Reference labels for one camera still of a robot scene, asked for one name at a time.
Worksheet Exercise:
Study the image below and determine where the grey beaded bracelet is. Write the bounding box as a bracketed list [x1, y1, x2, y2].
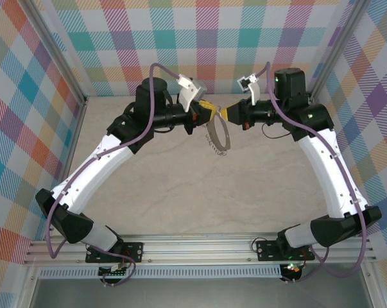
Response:
[204, 110, 232, 158]

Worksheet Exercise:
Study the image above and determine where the small black controller board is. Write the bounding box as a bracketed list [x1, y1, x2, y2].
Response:
[281, 261, 306, 282]
[98, 262, 130, 277]

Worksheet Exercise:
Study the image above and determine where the grey metal shelf panel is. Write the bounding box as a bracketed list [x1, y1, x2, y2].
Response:
[29, 276, 374, 308]

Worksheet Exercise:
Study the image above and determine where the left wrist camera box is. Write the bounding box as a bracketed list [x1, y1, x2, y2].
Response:
[176, 73, 207, 113]

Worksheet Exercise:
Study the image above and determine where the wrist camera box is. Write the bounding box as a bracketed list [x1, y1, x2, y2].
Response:
[236, 73, 261, 107]
[176, 73, 207, 113]

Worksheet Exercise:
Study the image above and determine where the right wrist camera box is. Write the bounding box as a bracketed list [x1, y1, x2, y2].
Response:
[236, 73, 261, 107]

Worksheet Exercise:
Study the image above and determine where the thin black wire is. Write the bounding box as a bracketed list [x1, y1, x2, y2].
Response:
[261, 123, 292, 139]

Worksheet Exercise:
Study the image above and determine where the aluminium side floor rail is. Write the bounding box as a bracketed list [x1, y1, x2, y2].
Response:
[44, 96, 89, 241]

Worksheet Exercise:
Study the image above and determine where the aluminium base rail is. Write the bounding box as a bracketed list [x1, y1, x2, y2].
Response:
[22, 233, 377, 266]

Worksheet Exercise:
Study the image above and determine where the white slotted cable duct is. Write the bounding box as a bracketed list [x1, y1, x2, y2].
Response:
[39, 264, 282, 279]

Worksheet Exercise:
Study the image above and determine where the short aluminium frame post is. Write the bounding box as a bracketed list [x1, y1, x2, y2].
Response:
[18, 264, 42, 308]
[359, 261, 382, 308]

